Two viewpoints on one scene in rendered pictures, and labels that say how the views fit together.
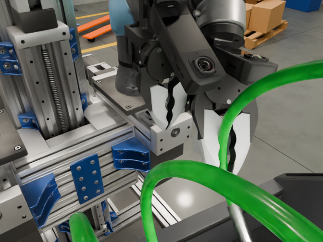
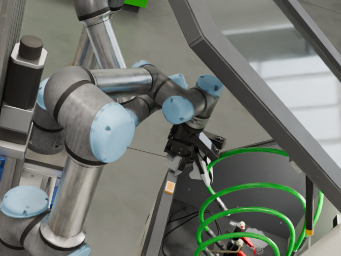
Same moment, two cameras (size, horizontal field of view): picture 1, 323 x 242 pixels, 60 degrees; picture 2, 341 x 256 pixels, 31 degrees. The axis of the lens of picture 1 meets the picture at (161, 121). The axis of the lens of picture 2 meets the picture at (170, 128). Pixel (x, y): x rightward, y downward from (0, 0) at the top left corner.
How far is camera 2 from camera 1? 1.67 m
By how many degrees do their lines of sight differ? 53
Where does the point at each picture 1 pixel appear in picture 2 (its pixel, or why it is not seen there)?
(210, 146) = (206, 174)
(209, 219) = (165, 212)
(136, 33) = (181, 142)
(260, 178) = not seen: hidden behind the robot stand
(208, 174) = (258, 184)
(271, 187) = (172, 177)
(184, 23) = (202, 135)
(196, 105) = (199, 161)
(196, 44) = (209, 143)
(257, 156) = not seen: hidden behind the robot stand
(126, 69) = (53, 134)
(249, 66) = (223, 144)
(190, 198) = not seen: outside the picture
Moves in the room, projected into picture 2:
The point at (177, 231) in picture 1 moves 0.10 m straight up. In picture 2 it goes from (159, 226) to (168, 206)
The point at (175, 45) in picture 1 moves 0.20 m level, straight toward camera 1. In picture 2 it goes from (208, 147) to (261, 189)
